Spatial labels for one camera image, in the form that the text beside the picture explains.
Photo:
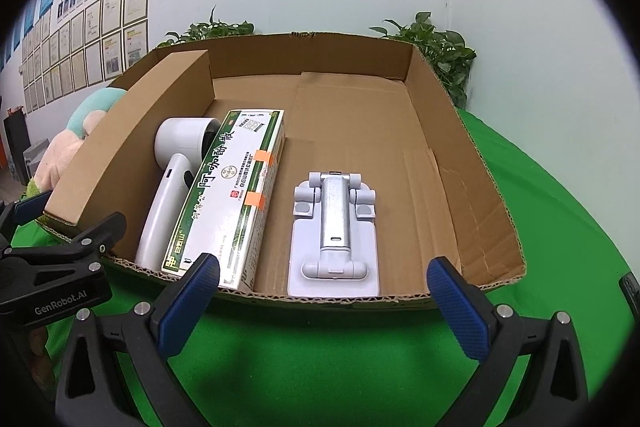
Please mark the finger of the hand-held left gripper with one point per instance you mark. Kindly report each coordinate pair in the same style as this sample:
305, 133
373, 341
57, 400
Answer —
90, 237
30, 207

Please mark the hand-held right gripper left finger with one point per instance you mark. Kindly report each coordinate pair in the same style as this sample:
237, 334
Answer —
192, 302

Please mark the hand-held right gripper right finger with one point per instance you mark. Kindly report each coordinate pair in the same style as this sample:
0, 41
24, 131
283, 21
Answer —
457, 312

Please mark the white hair dryer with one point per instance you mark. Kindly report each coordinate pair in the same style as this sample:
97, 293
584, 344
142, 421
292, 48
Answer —
165, 192

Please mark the green and white medicine box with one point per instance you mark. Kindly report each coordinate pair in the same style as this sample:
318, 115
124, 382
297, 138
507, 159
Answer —
225, 207

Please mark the white folding phone stand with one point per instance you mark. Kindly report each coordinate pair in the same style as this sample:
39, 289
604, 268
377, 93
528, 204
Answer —
332, 227

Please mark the large cardboard box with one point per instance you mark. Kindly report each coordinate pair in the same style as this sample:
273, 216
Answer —
360, 117

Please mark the person's left hand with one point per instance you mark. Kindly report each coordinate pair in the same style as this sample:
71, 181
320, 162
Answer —
39, 347

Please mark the grey metal cabinet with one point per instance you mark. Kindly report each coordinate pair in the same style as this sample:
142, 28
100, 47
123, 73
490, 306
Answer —
37, 157

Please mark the pastel plush toy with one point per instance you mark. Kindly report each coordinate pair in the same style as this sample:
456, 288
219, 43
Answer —
55, 152

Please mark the black cabinet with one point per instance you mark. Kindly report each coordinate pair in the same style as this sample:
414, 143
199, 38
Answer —
15, 142

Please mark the green tablecloth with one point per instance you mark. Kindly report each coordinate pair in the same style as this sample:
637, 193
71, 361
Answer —
325, 357

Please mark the black object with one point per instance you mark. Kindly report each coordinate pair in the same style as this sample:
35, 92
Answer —
630, 289

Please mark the green potted plant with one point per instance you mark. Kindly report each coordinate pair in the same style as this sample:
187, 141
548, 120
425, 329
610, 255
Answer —
215, 29
435, 52

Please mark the wall of framed certificates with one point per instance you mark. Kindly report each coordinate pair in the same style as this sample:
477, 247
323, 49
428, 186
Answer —
90, 52

